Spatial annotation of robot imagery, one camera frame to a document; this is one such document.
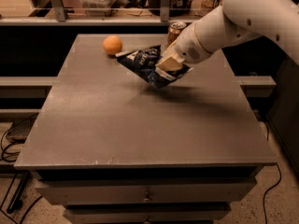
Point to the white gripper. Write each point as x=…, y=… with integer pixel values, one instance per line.
x=186, y=48

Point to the blue potato chip bag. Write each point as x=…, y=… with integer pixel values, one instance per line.
x=144, y=63

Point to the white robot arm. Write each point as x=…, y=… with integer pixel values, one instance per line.
x=232, y=23

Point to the gold soda can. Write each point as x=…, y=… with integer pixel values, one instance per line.
x=174, y=30

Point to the orange fruit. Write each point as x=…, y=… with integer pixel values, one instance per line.
x=112, y=45

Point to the clear plastic container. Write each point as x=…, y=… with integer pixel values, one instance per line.
x=98, y=7

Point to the grey drawer cabinet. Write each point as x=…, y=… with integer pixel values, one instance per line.
x=101, y=122

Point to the upper grey drawer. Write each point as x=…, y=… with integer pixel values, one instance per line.
x=135, y=191

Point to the grey drawer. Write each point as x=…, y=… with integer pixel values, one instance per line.
x=141, y=214
x=135, y=191

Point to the grey power adapter box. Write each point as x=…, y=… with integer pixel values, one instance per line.
x=19, y=130

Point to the lower grey drawer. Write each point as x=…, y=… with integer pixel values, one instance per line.
x=141, y=214

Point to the metal railing frame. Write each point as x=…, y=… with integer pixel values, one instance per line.
x=71, y=13

